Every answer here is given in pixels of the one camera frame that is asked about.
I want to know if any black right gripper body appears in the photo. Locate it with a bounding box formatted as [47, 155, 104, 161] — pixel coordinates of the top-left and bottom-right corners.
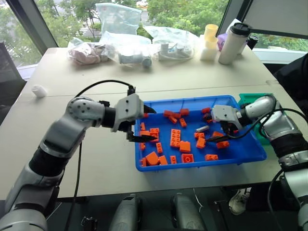
[220, 121, 239, 136]

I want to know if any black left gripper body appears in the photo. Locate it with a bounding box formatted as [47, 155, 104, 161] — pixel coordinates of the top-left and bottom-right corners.
[119, 120, 137, 142]

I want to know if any green plastic bin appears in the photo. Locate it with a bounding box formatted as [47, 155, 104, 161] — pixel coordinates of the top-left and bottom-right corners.
[238, 92, 281, 146]

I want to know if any blue plastic bin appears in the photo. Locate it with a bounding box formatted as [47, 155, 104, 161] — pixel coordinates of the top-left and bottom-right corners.
[134, 94, 268, 172]

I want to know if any large orange toy brick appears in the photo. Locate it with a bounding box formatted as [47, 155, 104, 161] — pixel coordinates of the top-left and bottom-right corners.
[170, 128, 182, 148]

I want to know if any square orange toy brick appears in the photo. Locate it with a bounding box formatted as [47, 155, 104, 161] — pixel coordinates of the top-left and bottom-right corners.
[180, 153, 194, 164]

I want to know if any plastic bag with grey parts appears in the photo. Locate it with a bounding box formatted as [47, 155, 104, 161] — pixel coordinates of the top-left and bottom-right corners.
[100, 30, 154, 72]

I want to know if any white sneaker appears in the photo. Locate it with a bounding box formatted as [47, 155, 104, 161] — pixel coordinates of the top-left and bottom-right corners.
[228, 188, 252, 216]

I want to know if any plastic bag with white parts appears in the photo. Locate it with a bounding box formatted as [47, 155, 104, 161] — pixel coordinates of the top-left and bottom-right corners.
[143, 25, 201, 62]

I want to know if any white tumbler with black lid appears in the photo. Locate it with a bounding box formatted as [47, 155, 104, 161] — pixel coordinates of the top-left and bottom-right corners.
[218, 22, 252, 65]

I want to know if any purple plastic item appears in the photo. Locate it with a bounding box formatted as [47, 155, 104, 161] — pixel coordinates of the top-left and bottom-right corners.
[217, 33, 228, 51]

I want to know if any dark rounded grey shape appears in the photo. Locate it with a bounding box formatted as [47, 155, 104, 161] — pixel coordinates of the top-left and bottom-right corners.
[170, 193, 205, 231]
[108, 193, 145, 231]

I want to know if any person in dark clothes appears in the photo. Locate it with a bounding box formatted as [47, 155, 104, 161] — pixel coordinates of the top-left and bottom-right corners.
[273, 51, 308, 116]

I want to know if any yellow plastic cup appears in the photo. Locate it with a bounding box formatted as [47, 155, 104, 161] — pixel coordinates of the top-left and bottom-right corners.
[204, 24, 219, 49]

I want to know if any plastic bag with pink contents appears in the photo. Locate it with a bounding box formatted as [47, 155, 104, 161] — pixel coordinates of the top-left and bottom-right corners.
[67, 37, 109, 66]

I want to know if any black cup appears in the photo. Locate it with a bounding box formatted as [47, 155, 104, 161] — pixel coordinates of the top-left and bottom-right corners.
[246, 34, 260, 51]

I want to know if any tall clear plastic bag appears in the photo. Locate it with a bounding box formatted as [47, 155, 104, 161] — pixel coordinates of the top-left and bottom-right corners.
[95, 2, 142, 45]

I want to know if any small white cylinder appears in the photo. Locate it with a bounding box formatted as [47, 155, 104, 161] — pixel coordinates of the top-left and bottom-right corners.
[31, 84, 47, 98]

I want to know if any dark window pillar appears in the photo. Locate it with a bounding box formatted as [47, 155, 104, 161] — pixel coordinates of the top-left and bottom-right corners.
[6, 0, 59, 49]
[219, 0, 246, 34]

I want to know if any white board panel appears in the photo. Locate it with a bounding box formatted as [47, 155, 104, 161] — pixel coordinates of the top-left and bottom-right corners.
[240, 0, 308, 39]

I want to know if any black chair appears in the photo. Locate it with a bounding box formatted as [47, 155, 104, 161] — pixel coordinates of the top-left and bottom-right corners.
[0, 42, 27, 127]

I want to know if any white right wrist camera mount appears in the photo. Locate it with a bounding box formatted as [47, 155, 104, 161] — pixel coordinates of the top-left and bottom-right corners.
[211, 104, 244, 130]

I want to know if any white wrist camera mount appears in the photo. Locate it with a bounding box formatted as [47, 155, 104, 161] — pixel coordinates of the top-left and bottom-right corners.
[211, 104, 244, 130]
[110, 93, 145, 133]

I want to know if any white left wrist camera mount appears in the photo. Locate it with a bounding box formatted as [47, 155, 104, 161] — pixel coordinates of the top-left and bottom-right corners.
[110, 93, 145, 133]

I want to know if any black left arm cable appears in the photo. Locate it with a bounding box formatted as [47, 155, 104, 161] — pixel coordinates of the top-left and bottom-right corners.
[64, 79, 137, 231]

